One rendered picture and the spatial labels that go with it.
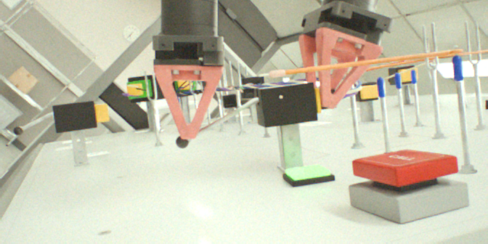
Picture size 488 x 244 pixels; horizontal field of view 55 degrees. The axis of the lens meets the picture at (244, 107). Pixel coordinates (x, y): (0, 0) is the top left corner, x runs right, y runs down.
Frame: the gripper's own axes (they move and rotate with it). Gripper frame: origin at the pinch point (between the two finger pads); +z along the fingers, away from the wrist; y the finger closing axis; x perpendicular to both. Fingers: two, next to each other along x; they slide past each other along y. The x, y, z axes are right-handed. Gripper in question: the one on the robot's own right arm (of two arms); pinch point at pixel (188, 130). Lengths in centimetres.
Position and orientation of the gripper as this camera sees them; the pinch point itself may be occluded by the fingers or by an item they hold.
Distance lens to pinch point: 48.9
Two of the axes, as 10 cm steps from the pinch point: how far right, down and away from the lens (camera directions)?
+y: -0.9, -0.5, 9.9
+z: -0.1, 10.0, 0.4
